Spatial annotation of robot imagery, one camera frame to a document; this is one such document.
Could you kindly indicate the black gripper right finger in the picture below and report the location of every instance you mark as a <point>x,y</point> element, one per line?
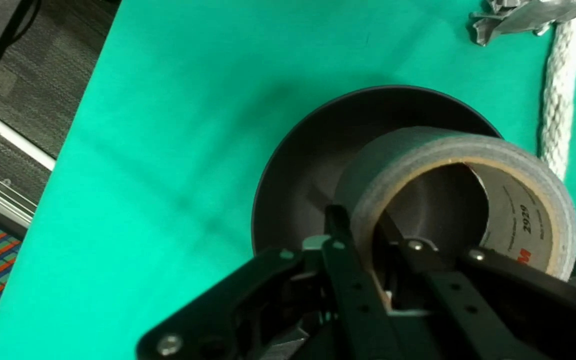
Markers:
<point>515,313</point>

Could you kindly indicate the aluminium frame rail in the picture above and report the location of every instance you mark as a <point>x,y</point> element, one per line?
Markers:
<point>1,166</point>

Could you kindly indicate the green tablecloth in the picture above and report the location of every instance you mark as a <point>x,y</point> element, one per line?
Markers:
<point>169,133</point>

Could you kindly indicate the black bowl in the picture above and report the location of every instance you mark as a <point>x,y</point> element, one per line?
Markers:
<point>300,166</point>

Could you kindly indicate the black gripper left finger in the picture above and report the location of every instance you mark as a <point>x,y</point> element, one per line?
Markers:
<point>269,306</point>

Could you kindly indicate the grey duct tape roll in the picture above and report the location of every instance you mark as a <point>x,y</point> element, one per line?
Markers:
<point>435,142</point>

